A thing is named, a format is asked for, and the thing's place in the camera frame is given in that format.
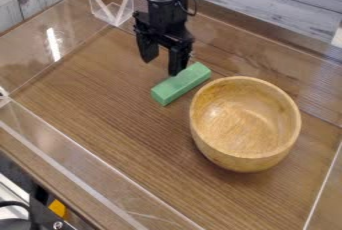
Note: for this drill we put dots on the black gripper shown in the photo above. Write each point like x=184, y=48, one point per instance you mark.
x=172, y=35

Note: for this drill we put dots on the green rectangular block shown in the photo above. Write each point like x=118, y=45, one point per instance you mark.
x=174, y=87

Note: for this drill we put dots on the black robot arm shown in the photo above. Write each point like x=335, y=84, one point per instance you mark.
x=169, y=11

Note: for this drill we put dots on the brown wooden bowl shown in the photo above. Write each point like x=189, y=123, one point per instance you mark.
x=245, y=123

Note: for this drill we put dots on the yellow and black device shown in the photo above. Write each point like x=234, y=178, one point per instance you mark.
x=59, y=209

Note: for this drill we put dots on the clear acrylic corner bracket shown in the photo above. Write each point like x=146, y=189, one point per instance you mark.
x=113, y=13

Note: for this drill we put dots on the clear acrylic tray wall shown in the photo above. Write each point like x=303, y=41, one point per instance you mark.
x=110, y=168

